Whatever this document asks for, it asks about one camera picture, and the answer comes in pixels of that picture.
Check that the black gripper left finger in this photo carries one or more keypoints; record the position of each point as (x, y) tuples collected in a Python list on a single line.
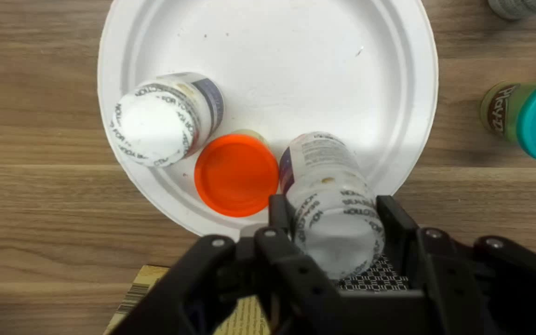
[(279, 214)]

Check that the white bottle dark label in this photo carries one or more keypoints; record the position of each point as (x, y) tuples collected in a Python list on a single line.
[(333, 208)]

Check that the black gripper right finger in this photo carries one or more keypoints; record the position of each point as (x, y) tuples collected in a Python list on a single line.
[(400, 233)]

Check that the small orange lid jar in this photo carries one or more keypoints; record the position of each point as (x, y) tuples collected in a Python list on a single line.
[(236, 173)]

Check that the white pill bottle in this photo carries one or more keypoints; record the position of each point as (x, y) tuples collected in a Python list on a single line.
[(165, 119)]

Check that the white paper plate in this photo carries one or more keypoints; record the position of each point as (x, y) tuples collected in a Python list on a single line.
[(359, 69)]

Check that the teal lid green jar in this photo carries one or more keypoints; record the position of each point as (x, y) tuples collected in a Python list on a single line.
[(508, 112)]

